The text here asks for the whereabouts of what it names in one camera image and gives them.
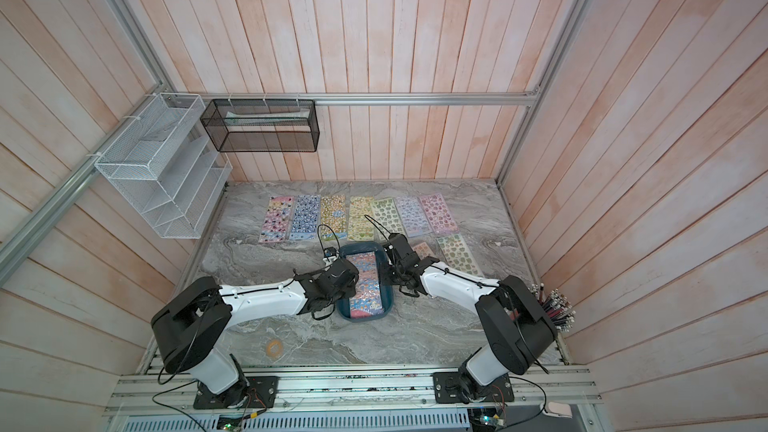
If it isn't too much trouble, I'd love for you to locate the yellow animal sticker sheet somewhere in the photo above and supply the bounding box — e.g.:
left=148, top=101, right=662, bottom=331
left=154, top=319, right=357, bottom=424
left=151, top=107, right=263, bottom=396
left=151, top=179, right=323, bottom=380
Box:
left=319, top=195, right=347, bottom=240

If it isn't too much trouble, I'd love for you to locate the teal plastic storage box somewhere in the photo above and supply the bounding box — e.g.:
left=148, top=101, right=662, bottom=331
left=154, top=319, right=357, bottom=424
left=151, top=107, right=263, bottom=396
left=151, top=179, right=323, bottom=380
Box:
left=337, top=242, right=394, bottom=322

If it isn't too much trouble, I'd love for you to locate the black wire mesh basket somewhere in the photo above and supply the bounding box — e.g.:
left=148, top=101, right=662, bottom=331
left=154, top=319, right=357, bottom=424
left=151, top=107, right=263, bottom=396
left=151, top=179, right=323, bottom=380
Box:
left=201, top=98, right=320, bottom=153

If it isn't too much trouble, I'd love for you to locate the white green sticker sheet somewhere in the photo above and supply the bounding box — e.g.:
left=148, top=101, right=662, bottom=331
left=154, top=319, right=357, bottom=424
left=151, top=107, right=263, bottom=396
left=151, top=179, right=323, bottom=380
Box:
left=372, top=197, right=405, bottom=234

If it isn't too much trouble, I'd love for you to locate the aluminium frame bar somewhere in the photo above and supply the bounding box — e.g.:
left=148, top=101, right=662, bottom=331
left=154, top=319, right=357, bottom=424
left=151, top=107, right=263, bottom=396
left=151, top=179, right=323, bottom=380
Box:
left=199, top=92, right=538, bottom=106

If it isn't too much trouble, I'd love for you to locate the lilac gem sticker sheet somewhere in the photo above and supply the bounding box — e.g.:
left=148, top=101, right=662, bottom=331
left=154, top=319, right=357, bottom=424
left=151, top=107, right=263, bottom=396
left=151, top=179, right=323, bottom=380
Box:
left=394, top=196, right=432, bottom=238

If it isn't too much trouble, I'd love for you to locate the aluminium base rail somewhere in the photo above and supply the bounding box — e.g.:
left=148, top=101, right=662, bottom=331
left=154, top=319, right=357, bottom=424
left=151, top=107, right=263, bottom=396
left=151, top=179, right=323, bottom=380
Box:
left=105, top=364, right=603, bottom=416

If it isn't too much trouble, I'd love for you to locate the green panda sticker sheet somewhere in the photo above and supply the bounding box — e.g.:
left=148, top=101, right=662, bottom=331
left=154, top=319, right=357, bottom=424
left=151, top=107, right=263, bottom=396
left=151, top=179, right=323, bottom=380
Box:
left=348, top=196, right=375, bottom=241

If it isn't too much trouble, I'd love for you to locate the pink food sticker sheet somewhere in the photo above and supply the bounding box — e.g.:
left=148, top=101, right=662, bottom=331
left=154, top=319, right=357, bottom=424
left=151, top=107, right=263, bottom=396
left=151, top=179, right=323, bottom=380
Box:
left=412, top=242, right=438, bottom=259

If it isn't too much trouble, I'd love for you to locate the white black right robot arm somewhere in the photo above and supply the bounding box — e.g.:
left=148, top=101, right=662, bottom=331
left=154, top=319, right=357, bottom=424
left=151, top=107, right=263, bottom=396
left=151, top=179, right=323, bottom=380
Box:
left=382, top=234, right=558, bottom=404

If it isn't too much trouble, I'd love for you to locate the green cactus sticker sheet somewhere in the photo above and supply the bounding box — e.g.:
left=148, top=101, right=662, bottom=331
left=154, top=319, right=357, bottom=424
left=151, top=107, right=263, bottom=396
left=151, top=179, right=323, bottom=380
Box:
left=437, top=233, right=481, bottom=276

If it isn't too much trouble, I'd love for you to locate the pink character sticker sheet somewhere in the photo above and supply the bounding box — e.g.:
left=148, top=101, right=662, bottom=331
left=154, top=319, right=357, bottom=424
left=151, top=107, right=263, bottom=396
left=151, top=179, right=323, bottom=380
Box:
left=419, top=193, right=459, bottom=235

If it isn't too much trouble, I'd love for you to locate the blue penguin sticker sheet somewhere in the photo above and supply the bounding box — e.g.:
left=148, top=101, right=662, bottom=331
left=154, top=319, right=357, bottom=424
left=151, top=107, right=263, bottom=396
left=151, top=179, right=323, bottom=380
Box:
left=289, top=195, right=321, bottom=241

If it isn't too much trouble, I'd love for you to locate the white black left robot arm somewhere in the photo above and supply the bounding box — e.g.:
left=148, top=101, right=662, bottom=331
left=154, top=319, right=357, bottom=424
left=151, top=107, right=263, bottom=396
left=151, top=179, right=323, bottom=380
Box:
left=151, top=258, right=359, bottom=410

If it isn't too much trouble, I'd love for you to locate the red cup of pencils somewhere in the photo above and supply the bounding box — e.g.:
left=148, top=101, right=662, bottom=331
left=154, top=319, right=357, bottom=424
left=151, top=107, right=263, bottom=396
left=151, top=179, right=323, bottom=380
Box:
left=530, top=283, right=575, bottom=333

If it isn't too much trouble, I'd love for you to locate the blue red character sheet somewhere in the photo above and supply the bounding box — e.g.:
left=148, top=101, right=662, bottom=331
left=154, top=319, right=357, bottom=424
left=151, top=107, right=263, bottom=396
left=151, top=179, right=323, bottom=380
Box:
left=347, top=252, right=384, bottom=319

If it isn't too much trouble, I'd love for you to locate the white wire mesh shelf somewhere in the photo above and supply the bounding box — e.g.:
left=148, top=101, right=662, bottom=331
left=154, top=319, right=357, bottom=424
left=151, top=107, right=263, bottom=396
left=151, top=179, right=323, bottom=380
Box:
left=96, top=93, right=232, bottom=240

